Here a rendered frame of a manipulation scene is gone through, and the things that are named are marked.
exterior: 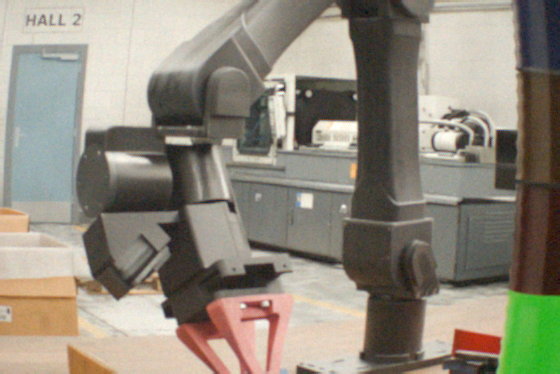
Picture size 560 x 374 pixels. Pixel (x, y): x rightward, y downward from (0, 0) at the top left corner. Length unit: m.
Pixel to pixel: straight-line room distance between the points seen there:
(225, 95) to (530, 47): 0.50
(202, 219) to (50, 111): 10.94
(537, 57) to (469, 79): 10.06
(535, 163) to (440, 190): 7.36
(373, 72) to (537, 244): 0.67
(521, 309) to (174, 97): 0.53
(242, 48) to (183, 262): 0.18
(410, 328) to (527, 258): 0.69
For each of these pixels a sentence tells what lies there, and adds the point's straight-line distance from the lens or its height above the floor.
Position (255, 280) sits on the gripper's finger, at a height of 1.02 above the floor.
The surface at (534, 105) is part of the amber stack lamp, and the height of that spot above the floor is 1.14.
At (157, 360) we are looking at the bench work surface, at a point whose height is 0.90.
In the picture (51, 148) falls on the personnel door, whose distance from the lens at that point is 11.70.
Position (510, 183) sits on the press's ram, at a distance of 0.56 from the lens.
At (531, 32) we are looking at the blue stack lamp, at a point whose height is 1.17.
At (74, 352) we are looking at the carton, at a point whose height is 0.97.
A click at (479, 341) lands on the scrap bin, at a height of 0.95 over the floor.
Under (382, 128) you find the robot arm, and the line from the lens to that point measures 0.94.
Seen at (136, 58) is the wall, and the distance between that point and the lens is 12.13.
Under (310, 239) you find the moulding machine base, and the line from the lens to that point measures 9.14.
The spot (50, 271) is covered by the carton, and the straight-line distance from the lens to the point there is 3.99.
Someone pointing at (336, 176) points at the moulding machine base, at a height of 0.78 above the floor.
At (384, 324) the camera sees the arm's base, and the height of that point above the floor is 0.95.
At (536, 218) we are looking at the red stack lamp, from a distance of 0.29.
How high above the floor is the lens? 1.13
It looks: 3 degrees down
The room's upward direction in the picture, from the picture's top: 2 degrees clockwise
